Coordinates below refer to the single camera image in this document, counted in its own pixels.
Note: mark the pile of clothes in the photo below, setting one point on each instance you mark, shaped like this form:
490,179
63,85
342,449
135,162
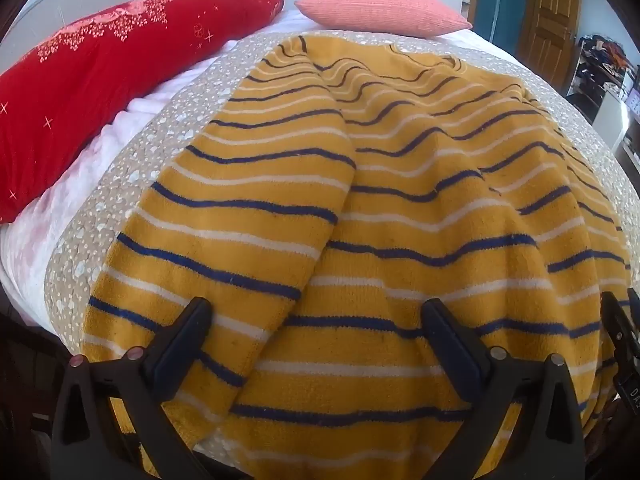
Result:
602,55

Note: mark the white round headboard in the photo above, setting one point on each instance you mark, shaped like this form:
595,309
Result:
50,12

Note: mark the coral pink pillow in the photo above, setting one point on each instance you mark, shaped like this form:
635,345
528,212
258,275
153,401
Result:
380,7

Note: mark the red embroidered pillow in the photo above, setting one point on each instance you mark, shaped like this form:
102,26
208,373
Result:
110,80

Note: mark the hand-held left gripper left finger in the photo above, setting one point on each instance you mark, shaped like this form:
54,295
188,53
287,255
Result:
176,355

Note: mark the white shelf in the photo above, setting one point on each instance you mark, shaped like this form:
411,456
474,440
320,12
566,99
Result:
607,110

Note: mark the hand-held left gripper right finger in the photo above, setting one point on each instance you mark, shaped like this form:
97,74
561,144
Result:
450,345

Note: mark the beige spotted quilted blanket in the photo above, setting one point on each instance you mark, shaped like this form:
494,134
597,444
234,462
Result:
165,135

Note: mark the dark wooden chair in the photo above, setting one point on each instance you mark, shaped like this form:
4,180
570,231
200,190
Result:
25,385

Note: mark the wooden door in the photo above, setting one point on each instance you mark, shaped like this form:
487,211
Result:
550,20

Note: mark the yellow striped sweater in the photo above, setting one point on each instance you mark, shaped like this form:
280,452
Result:
350,210

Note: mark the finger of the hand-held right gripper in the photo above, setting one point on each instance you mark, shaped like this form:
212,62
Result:
635,305
614,325

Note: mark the teal curtain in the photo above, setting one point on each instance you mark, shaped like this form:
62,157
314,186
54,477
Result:
500,0

